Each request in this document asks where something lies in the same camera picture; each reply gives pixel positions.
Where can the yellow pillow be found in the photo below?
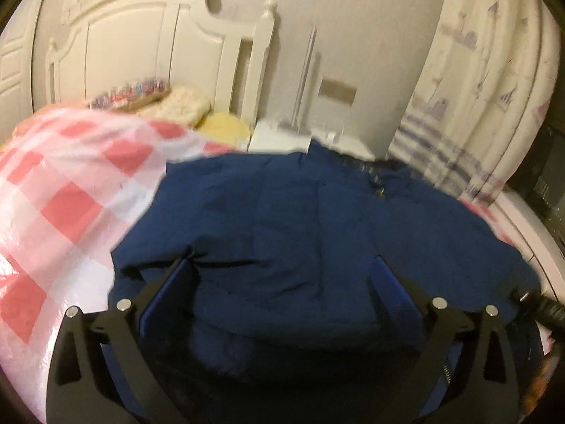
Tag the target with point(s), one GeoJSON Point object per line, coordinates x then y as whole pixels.
{"type": "Point", "coordinates": [225, 128]}

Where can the white wooden headboard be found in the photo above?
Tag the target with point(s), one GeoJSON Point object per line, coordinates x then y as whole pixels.
{"type": "Point", "coordinates": [132, 53]}

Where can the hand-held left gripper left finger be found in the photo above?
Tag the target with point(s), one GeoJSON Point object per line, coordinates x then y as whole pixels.
{"type": "Point", "coordinates": [167, 293]}

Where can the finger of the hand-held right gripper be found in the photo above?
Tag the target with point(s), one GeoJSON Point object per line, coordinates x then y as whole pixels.
{"type": "Point", "coordinates": [544, 308]}

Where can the white nightstand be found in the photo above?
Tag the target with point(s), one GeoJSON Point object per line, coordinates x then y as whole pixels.
{"type": "Point", "coordinates": [273, 141]}

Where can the white mattress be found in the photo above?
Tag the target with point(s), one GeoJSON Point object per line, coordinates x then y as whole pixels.
{"type": "Point", "coordinates": [525, 229]}

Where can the white stand lamp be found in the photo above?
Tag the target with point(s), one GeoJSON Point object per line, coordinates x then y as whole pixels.
{"type": "Point", "coordinates": [302, 84]}

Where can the red white checkered blanket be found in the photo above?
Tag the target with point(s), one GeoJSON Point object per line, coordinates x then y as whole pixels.
{"type": "Point", "coordinates": [66, 207]}

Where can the patterned pillow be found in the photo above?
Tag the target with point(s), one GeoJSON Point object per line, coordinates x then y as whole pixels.
{"type": "Point", "coordinates": [128, 95]}

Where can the navy blue jacket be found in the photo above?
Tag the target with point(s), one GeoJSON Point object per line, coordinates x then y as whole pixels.
{"type": "Point", "coordinates": [287, 229]}

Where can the white wardrobe door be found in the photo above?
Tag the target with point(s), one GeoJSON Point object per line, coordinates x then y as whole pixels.
{"type": "Point", "coordinates": [17, 88]}

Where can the white printed curtain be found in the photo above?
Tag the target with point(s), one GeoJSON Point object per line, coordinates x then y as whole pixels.
{"type": "Point", "coordinates": [476, 75]}

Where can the cream fuzzy pillow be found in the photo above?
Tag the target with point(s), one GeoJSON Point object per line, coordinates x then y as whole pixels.
{"type": "Point", "coordinates": [181, 106]}

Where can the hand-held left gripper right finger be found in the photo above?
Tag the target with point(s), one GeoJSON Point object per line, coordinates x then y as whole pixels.
{"type": "Point", "coordinates": [393, 289]}

